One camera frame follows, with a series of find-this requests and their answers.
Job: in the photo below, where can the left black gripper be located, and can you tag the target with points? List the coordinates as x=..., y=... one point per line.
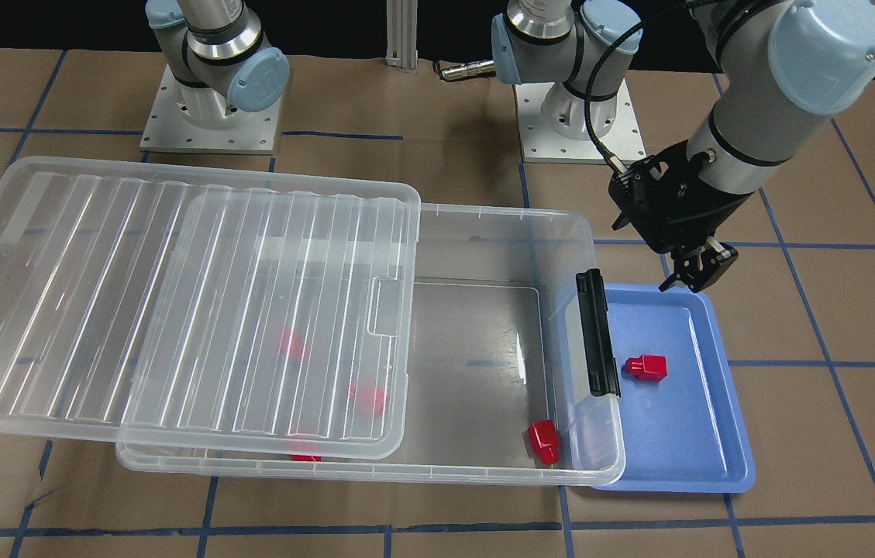
x=708, y=211

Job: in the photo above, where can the red block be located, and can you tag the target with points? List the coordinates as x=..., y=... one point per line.
x=367, y=399
x=647, y=367
x=544, y=441
x=292, y=347

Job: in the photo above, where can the clear plastic box lid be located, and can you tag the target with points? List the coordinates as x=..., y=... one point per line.
x=144, y=303

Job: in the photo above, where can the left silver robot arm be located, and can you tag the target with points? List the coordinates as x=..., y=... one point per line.
x=791, y=66

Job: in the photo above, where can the blue plastic tray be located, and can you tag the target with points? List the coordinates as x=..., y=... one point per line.
x=685, y=433

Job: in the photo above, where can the clear plastic storage box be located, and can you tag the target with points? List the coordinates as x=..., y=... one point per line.
x=495, y=345

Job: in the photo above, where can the red block front edge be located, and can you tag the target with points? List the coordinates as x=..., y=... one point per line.
x=303, y=451

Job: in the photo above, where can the black box latch handle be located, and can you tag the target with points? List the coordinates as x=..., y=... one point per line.
x=602, y=371

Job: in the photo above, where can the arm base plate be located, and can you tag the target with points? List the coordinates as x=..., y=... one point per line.
x=552, y=126
x=187, y=120

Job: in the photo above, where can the metal cable connector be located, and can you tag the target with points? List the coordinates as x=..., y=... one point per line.
x=462, y=72

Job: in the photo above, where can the aluminium frame post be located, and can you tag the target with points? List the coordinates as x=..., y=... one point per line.
x=401, y=33

